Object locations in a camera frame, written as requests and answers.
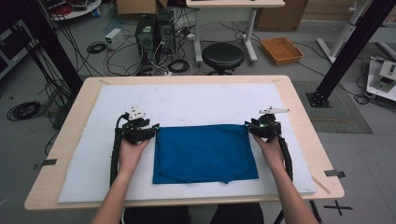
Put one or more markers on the white metal stand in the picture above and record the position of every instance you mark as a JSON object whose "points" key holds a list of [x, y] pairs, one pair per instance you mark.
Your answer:
{"points": [[342, 34]]}

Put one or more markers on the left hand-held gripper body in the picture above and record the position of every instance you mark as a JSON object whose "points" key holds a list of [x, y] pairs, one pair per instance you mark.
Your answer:
{"points": [[137, 130]]}

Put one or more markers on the black metal post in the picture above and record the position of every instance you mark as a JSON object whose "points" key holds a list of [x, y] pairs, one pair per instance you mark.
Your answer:
{"points": [[355, 46], [49, 43]]}

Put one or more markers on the white foam mat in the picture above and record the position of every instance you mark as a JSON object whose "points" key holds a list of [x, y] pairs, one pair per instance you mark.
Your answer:
{"points": [[186, 99]]}

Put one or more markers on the white device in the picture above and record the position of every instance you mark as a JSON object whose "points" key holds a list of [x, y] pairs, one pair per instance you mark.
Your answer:
{"points": [[384, 77]]}

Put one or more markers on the grey tape strip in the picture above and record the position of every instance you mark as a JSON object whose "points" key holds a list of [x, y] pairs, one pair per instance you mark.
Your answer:
{"points": [[48, 162], [334, 173]]}

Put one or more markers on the person's right hand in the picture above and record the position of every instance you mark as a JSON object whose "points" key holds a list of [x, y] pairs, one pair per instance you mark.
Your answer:
{"points": [[271, 154]]}

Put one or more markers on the small cardboard box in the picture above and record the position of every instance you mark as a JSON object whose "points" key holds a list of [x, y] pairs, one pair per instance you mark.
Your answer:
{"points": [[137, 6]]}

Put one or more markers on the person's left hand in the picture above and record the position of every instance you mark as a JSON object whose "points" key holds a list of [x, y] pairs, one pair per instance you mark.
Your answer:
{"points": [[132, 157]]}

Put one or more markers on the blue t-shirt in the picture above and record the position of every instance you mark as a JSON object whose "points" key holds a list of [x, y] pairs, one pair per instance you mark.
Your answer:
{"points": [[204, 152]]}

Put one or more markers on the large cardboard box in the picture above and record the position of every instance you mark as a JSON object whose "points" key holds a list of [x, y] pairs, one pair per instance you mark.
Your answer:
{"points": [[280, 15]]}

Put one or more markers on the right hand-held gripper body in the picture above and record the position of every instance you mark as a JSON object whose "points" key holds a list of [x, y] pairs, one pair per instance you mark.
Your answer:
{"points": [[267, 129]]}

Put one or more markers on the orange basket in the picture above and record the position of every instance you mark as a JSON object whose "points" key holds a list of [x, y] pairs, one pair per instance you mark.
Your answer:
{"points": [[281, 50]]}

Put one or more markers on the black computer tower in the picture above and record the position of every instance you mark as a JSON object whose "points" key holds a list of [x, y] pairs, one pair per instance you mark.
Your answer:
{"points": [[166, 31], [145, 35]]}

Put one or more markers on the person's dark trousers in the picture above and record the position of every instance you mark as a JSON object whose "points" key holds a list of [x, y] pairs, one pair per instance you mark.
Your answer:
{"points": [[155, 216]]}

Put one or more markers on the tan tape strip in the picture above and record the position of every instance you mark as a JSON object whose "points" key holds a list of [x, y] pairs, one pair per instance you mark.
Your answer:
{"points": [[321, 185]]}

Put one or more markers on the black round stool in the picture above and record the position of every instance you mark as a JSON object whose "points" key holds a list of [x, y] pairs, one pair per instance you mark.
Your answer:
{"points": [[223, 56]]}

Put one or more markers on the grey floor mat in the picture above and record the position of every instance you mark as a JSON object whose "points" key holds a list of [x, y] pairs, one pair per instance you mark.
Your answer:
{"points": [[342, 105]]}

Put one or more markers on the black tape cross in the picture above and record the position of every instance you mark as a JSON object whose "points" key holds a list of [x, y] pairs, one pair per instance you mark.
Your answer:
{"points": [[337, 207]]}

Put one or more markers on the black metal rack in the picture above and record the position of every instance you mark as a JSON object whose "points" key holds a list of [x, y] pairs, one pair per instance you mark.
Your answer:
{"points": [[12, 46]]}

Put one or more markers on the white power supply box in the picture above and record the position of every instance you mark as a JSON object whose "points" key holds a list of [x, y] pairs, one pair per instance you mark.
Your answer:
{"points": [[114, 38]]}

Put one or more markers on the round white table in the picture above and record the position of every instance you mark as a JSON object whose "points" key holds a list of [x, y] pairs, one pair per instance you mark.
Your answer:
{"points": [[77, 11]]}

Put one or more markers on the white desk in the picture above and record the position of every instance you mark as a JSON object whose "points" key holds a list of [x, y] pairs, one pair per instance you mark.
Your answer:
{"points": [[233, 3]]}

